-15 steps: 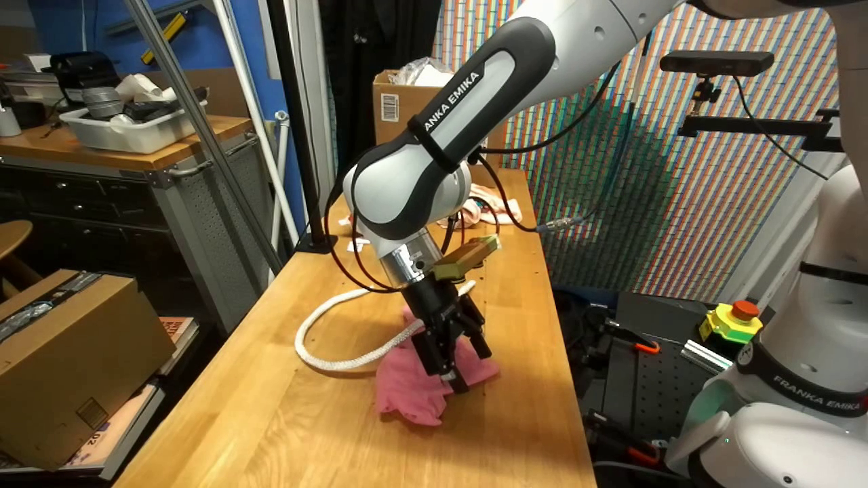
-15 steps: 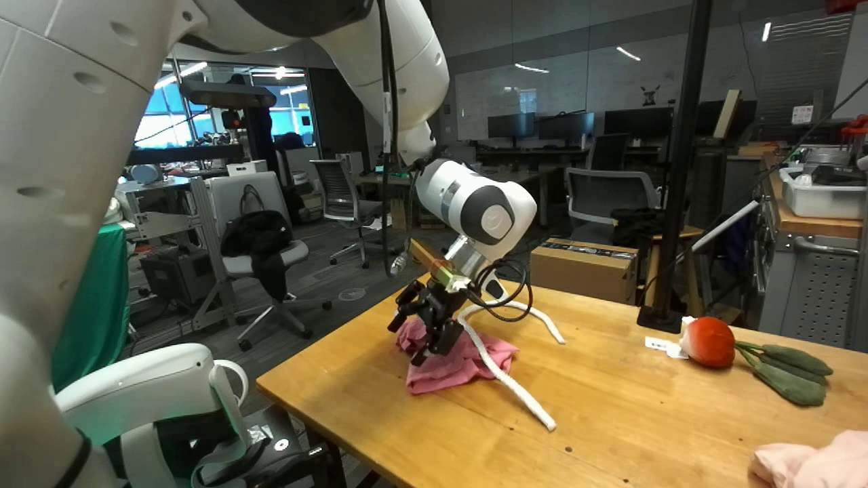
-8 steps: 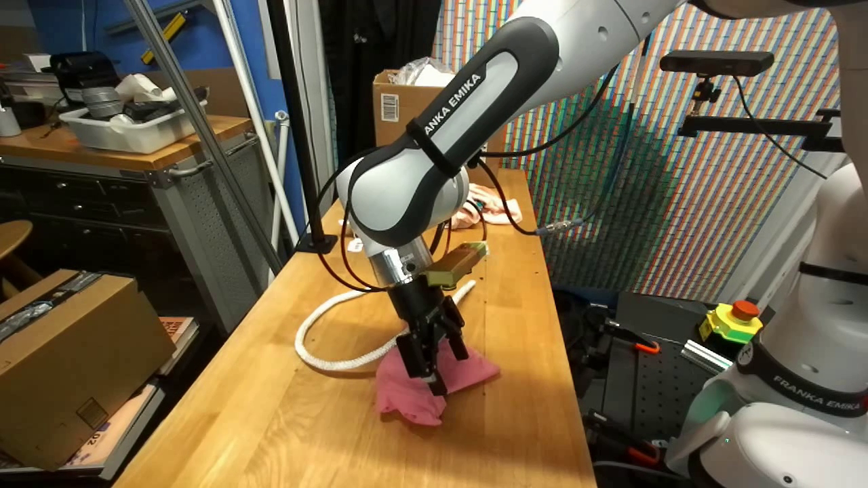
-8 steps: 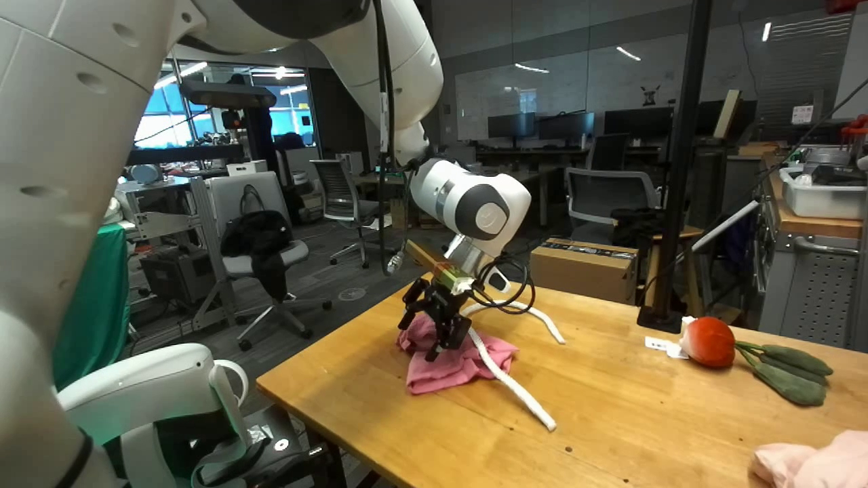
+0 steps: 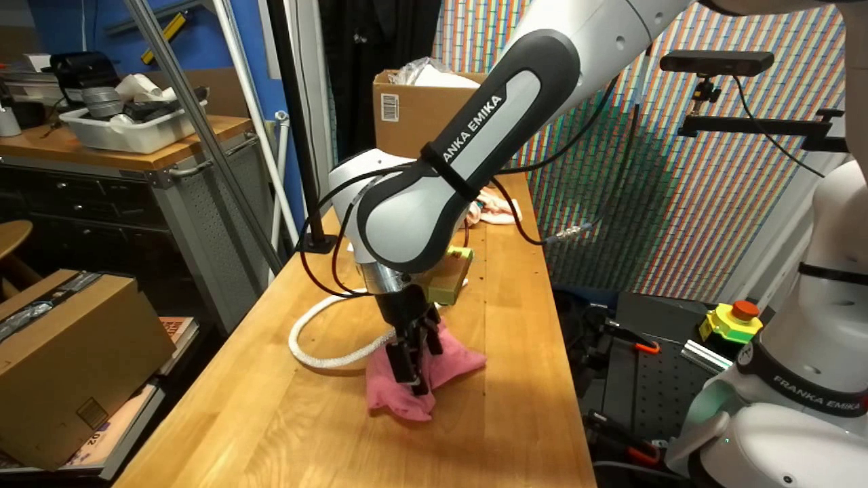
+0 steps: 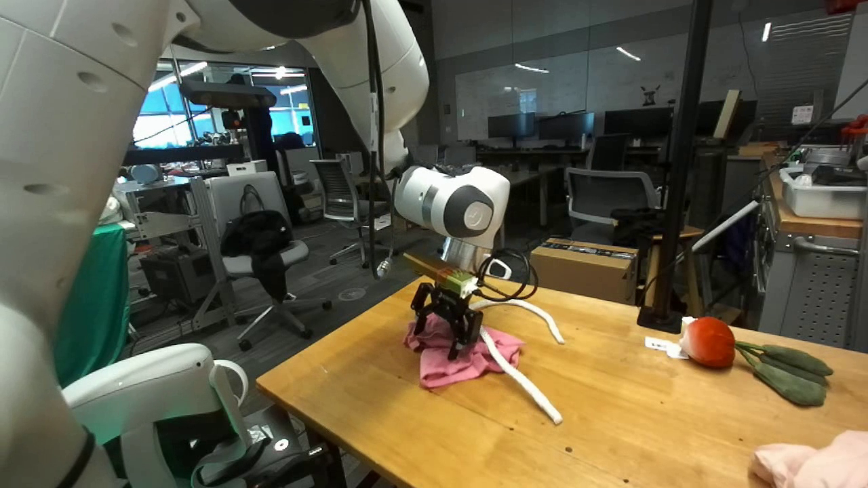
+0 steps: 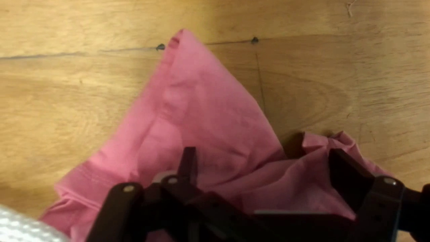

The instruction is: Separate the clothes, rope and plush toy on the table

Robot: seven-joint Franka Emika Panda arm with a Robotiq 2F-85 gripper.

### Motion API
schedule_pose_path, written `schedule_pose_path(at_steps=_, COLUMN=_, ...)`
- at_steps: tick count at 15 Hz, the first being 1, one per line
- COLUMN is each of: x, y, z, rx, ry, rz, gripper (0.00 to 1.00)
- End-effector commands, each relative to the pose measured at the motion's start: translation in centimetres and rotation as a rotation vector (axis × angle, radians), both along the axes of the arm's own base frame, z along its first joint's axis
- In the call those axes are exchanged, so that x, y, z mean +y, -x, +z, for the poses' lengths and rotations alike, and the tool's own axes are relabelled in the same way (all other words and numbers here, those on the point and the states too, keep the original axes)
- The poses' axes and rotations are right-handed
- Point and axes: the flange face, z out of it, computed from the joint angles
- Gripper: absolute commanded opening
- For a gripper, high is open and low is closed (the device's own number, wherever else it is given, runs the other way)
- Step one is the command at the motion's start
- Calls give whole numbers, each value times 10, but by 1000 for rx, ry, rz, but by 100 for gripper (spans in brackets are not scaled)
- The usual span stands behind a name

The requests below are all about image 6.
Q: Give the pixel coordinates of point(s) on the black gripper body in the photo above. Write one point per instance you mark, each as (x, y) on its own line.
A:
(443, 303)

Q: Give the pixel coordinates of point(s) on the black office chair with bag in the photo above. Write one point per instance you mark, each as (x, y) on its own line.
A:
(254, 240)

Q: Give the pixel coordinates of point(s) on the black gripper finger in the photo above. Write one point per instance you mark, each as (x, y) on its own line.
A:
(466, 333)
(423, 320)

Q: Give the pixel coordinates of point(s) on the white plastic bin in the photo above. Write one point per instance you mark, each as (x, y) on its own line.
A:
(825, 200)

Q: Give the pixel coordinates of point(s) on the dark pink cloth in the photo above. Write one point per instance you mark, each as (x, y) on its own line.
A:
(438, 366)

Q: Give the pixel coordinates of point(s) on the light pink cloth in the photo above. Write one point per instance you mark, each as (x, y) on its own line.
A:
(836, 463)

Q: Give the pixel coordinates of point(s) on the grey mesh office chair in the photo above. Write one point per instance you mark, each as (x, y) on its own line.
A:
(366, 218)

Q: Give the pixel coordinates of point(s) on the green draped cloth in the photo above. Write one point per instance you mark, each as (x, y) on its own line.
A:
(94, 324)

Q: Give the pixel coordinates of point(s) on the black vertical stand pole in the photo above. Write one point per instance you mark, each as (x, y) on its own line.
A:
(660, 311)

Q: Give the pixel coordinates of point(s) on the cardboard box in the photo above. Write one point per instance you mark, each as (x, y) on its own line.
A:
(587, 268)

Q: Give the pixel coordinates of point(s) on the red strawberry plush toy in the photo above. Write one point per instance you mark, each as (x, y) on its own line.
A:
(794, 375)

